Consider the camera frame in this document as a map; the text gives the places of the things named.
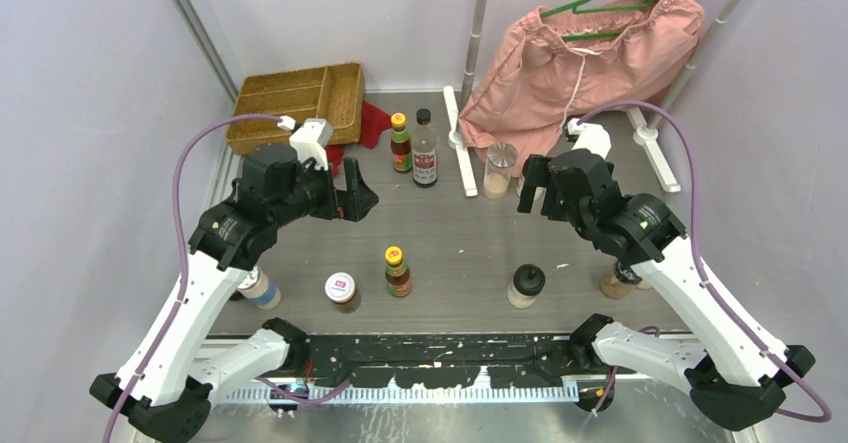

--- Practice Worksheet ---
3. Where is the red cloth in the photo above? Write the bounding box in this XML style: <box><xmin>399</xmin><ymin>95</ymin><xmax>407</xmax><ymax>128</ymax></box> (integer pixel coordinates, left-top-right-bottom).
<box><xmin>326</xmin><ymin>102</ymin><xmax>391</xmax><ymax>176</ymax></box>

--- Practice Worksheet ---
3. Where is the white lid sauce jar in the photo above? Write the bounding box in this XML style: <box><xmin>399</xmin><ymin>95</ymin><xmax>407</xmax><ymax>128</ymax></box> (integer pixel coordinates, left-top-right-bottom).
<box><xmin>324</xmin><ymin>272</ymin><xmax>362</xmax><ymax>313</ymax></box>

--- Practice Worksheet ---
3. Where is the blue label seasoning jar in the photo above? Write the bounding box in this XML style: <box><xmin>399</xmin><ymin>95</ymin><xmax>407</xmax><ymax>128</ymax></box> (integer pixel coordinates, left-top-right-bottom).
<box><xmin>237</xmin><ymin>266</ymin><xmax>281</xmax><ymax>310</ymax></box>

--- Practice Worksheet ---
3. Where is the clear jar silver lid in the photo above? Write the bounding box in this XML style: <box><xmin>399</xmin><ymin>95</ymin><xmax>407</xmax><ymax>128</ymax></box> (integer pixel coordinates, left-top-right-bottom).
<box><xmin>483</xmin><ymin>141</ymin><xmax>518</xmax><ymax>200</ymax></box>

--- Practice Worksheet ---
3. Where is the black cap sesame shaker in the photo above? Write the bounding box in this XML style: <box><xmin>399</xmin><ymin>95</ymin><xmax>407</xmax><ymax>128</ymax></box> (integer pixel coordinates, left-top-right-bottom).
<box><xmin>506</xmin><ymin>263</ymin><xmax>546</xmax><ymax>309</ymax></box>

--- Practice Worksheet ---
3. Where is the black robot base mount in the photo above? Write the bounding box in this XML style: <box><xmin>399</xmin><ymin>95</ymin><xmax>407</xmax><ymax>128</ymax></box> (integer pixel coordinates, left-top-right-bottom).
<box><xmin>272</xmin><ymin>334</ymin><xmax>615</xmax><ymax>411</ymax></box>

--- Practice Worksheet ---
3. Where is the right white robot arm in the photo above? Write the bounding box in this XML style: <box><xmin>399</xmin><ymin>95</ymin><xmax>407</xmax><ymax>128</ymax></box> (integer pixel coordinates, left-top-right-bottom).
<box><xmin>518</xmin><ymin>149</ymin><xmax>815</xmax><ymax>431</ymax></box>

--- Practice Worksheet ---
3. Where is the pink shorts garment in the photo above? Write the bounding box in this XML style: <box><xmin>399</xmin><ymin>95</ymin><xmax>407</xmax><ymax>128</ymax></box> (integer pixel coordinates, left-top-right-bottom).
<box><xmin>458</xmin><ymin>0</ymin><xmax>705</xmax><ymax>175</ymax></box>

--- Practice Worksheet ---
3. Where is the yellow cap chili sauce bottle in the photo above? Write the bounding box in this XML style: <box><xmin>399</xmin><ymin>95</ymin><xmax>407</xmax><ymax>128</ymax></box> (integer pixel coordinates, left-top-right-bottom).
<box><xmin>384</xmin><ymin>246</ymin><xmax>412</xmax><ymax>298</ymax></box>

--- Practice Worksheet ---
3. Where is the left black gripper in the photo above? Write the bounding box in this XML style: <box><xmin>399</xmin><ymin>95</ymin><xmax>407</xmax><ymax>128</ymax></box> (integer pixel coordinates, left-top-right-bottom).
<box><xmin>272</xmin><ymin>152</ymin><xmax>377</xmax><ymax>227</ymax></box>

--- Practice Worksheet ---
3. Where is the green clothes hanger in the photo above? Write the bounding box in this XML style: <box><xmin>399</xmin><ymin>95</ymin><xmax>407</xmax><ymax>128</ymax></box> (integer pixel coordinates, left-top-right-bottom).
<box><xmin>539</xmin><ymin>0</ymin><xmax>662</xmax><ymax>42</ymax></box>

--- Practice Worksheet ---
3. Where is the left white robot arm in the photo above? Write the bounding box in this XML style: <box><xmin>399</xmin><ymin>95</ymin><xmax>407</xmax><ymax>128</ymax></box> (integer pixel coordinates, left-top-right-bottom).
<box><xmin>90</xmin><ymin>144</ymin><xmax>378</xmax><ymax>442</ymax></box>

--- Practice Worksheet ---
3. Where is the tall soy sauce bottle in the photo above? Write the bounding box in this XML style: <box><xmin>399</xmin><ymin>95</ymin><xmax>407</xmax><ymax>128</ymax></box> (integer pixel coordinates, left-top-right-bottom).
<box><xmin>411</xmin><ymin>108</ymin><xmax>438</xmax><ymax>188</ymax></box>

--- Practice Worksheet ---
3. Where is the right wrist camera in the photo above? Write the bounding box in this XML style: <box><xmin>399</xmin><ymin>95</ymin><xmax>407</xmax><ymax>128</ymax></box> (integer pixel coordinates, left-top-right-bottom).
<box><xmin>565</xmin><ymin>118</ymin><xmax>612</xmax><ymax>159</ymax></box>

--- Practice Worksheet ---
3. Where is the black cap pepper grinder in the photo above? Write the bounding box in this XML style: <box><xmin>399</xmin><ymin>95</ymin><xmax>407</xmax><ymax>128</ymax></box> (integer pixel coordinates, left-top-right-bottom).
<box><xmin>599</xmin><ymin>261</ymin><xmax>643</xmax><ymax>300</ymax></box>

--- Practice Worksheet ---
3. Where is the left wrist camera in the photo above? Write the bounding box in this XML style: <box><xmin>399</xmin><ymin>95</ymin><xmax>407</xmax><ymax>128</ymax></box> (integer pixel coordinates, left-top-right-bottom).
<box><xmin>289</xmin><ymin>118</ymin><xmax>333</xmax><ymax>171</ymax></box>

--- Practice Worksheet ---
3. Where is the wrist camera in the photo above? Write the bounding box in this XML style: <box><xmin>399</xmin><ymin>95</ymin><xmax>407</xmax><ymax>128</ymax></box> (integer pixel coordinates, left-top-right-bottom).
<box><xmin>565</xmin><ymin>118</ymin><xmax>612</xmax><ymax>159</ymax></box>
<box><xmin>289</xmin><ymin>118</ymin><xmax>333</xmax><ymax>171</ymax></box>

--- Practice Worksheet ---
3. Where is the woven bamboo divided tray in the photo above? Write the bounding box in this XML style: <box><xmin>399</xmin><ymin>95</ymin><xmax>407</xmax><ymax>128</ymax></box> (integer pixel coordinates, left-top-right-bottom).
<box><xmin>233</xmin><ymin>62</ymin><xmax>365</xmax><ymax>145</ymax></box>

